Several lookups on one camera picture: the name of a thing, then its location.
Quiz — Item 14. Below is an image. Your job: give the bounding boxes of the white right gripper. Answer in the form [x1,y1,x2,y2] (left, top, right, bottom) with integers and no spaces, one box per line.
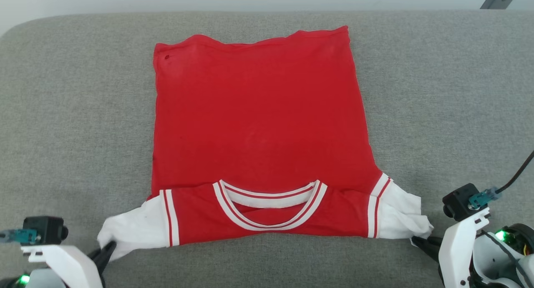
[411,207,523,288]

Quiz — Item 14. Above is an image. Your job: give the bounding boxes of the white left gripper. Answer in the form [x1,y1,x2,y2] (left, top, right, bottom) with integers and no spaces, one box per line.
[17,240,117,288]

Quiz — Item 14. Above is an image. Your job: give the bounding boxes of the red white sports jersey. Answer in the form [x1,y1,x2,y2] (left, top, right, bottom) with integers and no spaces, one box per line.
[97,25,435,262]

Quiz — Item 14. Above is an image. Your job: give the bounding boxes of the grey fabric sofa cushion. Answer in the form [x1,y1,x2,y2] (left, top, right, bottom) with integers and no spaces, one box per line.
[0,10,534,288]

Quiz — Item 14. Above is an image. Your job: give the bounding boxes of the teal right camera cable connector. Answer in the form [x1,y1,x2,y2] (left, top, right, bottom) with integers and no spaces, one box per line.
[468,187,504,210]

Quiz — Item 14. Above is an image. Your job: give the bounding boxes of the teal camera cable connector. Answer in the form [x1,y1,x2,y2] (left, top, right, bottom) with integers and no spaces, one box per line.
[468,187,504,210]
[0,228,39,244]

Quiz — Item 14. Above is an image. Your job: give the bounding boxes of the thin black right gripper cable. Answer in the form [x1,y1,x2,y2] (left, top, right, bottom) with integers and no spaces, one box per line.
[479,231,527,288]

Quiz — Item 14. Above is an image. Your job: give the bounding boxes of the teal left camera cable connector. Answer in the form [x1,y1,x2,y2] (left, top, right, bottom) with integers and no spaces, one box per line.
[0,228,39,244]

